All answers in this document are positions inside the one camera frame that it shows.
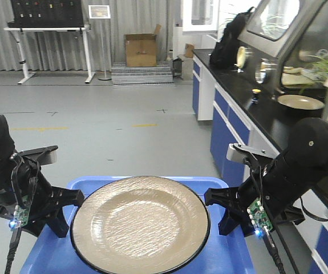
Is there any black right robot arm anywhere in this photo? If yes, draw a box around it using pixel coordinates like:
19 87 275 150
204 118 328 236

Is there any open cardboard box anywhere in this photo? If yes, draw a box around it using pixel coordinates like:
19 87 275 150
124 24 161 67

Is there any small cardboard box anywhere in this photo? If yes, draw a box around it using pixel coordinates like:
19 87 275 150
184 43 195 58

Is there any steel fume hood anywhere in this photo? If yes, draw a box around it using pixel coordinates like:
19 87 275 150
238 1 328 95

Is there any blue plastic tray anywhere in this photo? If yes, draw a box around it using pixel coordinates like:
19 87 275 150
21 176 255 273

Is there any small yellow black knob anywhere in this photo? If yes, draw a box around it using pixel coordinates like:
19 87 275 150
252 88 261 104

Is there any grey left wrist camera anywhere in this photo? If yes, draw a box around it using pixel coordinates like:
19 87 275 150
19 145 58 166

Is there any beige plate on counter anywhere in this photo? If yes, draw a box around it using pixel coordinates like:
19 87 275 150
277 95 325 111

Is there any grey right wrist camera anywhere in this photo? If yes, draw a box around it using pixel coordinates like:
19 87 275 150
226 143 278 163

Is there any sign on white stand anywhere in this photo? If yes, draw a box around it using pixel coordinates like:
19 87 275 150
88 5 111 81

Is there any black pegboard panel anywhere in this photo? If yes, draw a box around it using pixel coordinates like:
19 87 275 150
7 0 84 28

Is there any black backpack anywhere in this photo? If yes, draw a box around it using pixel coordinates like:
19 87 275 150
209 6 254 69

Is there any green circuit board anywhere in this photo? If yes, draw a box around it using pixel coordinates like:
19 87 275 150
247 198 273 235
9 195 30 230

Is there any white standing desk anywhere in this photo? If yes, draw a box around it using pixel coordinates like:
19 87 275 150
4 23 95 84

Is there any metal grate platform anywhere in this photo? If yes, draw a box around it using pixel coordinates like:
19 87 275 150
111 62 173 86

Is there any beige plate with black rim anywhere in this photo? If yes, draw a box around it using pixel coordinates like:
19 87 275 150
71 176 210 273

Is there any cream round dish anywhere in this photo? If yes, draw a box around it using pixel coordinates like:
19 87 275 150
236 46 251 69

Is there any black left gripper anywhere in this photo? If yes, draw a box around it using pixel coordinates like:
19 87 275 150
0 156 85 238

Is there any green right circuit board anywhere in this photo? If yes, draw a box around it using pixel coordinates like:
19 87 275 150
247 198 273 235

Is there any black left cable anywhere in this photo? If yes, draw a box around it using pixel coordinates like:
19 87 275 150
3 225 22 274

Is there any blue white lab cabinet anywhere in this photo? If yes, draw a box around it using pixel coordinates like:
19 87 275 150
193 49 328 273

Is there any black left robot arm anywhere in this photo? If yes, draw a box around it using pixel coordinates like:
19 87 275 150
0 114 84 238

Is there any green left circuit board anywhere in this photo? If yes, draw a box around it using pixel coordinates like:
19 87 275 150
9 195 30 230

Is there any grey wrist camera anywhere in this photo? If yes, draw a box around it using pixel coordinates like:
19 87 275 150
19 145 58 166
226 143 278 163

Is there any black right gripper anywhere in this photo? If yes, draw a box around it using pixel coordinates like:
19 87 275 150
204 159 306 236

